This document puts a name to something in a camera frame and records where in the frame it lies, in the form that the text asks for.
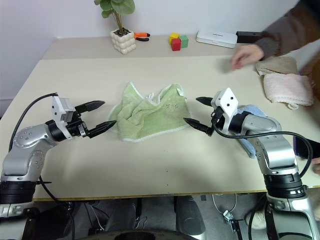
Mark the light blue towel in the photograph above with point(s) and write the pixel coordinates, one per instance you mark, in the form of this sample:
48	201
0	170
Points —
247	148

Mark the green towel with white trim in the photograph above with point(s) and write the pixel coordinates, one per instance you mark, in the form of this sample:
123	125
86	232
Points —
150	117

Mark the brown sleeved forearm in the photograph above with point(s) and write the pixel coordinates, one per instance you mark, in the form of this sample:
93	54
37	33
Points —
287	30

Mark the green plant in white pot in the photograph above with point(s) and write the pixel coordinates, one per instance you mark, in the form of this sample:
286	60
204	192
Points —
123	42

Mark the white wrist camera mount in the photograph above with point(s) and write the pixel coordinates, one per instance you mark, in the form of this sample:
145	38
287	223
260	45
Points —
58	110
228	100

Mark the dark purple phone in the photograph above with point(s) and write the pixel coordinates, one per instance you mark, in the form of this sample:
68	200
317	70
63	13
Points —
303	147

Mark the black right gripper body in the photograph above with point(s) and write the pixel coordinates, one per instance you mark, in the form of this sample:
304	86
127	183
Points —
217	117

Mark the person's bare hand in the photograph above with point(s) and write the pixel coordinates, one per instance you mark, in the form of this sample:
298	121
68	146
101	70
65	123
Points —
248	55

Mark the beige folded towel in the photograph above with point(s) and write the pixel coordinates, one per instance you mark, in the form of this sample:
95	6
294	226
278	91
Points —
277	65

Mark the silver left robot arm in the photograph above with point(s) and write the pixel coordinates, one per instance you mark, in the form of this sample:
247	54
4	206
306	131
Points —
25	140

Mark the red wooden block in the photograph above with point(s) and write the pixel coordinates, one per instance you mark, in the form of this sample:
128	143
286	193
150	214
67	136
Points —
176	45

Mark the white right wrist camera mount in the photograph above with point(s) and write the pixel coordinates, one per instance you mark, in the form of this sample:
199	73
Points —
228	100

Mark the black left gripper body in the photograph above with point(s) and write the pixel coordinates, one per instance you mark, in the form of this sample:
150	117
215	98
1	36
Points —
77	126

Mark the yellow wooden block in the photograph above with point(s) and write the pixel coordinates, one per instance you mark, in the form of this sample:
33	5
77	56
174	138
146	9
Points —
173	36

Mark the green wooden block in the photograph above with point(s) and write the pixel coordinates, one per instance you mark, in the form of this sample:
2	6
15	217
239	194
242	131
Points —
184	41

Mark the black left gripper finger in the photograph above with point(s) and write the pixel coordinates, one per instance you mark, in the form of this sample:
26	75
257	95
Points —
102	127
91	105

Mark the pink folded towel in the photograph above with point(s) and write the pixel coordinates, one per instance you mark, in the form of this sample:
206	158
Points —
287	87

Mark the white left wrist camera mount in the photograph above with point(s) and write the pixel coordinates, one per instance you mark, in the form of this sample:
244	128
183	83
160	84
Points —
58	110

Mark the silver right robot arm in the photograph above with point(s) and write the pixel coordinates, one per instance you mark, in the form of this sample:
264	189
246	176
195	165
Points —
275	152

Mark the flat white box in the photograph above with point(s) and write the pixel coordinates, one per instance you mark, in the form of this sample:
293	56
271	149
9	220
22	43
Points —
216	38

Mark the black rectangular box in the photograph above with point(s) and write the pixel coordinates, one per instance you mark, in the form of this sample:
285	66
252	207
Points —
248	37

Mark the white shoe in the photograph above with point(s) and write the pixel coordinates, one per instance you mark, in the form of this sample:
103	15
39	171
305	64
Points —
257	221

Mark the dark grey rounded shape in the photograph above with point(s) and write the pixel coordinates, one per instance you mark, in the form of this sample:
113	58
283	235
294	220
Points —
120	215
190	215

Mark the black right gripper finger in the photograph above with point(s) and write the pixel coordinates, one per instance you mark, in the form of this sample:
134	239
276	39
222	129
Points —
206	101
198	124

